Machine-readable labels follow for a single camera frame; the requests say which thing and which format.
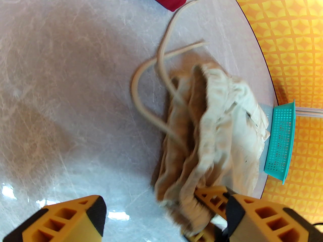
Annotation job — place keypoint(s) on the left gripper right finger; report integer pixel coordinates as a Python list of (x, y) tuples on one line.
[(265, 220)]

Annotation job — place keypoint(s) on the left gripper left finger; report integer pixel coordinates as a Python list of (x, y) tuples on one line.
[(63, 223)]

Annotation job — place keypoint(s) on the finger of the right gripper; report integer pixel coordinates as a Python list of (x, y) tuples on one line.
[(212, 198), (202, 237)]

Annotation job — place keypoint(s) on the teal plastic basket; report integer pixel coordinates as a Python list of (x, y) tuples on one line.
[(281, 140)]

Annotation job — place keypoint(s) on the aluminium frame post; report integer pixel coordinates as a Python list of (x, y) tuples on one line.
[(310, 111)]

